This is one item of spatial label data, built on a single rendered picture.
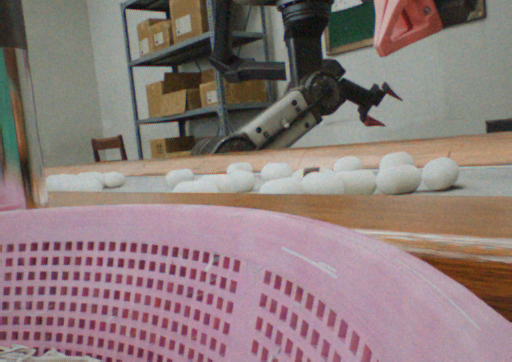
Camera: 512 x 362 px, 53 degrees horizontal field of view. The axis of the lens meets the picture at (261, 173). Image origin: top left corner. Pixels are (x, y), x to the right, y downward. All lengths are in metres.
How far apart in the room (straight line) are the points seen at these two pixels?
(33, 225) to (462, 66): 2.48
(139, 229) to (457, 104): 2.49
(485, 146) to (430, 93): 2.19
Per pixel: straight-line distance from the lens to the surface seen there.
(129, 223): 0.16
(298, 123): 1.18
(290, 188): 0.32
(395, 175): 0.34
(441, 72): 2.65
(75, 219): 0.18
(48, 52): 5.55
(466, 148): 0.50
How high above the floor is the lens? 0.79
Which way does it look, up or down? 4 degrees down
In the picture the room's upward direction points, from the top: 6 degrees counter-clockwise
